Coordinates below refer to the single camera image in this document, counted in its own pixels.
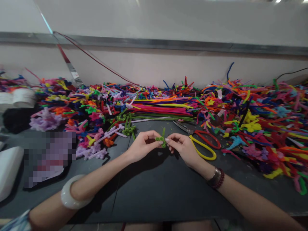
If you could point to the person's right hand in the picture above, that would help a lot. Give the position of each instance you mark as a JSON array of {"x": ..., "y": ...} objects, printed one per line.
[{"x": 185, "y": 149}]

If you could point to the white rolls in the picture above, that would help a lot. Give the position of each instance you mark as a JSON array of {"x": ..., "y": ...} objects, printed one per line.
[{"x": 20, "y": 97}]

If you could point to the white flat object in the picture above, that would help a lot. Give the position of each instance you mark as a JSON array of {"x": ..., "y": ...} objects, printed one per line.
[{"x": 8, "y": 168}]

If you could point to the pile of colourful pipe cleaner flowers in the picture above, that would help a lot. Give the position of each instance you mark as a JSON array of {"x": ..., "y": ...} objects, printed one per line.
[{"x": 86, "y": 108}]

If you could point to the black fluffy bundle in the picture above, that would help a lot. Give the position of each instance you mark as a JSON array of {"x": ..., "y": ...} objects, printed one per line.
[{"x": 19, "y": 120}]

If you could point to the silver red strip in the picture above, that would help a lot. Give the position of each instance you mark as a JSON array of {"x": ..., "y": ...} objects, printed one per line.
[{"x": 68, "y": 62}]

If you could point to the heap of mixed pipe cleaner pieces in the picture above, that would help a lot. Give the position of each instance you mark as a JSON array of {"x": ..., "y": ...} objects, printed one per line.
[{"x": 260, "y": 120}]

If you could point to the blue bent pipe cleaner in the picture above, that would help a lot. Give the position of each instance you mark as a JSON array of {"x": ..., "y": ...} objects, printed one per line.
[{"x": 229, "y": 71}]

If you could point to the grey wall rail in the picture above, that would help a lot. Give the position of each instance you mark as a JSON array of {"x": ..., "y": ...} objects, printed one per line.
[{"x": 154, "y": 45}]

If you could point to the small heap of colourful stems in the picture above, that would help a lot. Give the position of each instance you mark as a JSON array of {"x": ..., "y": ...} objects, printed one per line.
[{"x": 10, "y": 81}]

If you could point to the person's left hand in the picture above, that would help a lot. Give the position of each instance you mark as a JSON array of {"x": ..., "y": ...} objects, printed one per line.
[{"x": 140, "y": 146}]

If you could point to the bunch of lilac pipe cleaner flowers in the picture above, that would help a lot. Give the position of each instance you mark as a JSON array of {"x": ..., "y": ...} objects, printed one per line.
[{"x": 45, "y": 120}]

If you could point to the single green pipe cleaner flower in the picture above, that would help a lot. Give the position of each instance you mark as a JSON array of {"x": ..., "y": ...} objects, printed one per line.
[{"x": 161, "y": 140}]

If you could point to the group of green stemmed blooms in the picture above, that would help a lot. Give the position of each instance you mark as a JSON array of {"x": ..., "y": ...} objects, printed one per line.
[{"x": 125, "y": 125}]

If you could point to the bundle of straight pipe cleaners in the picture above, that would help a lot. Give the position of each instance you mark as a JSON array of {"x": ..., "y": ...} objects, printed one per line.
[{"x": 163, "y": 108}]

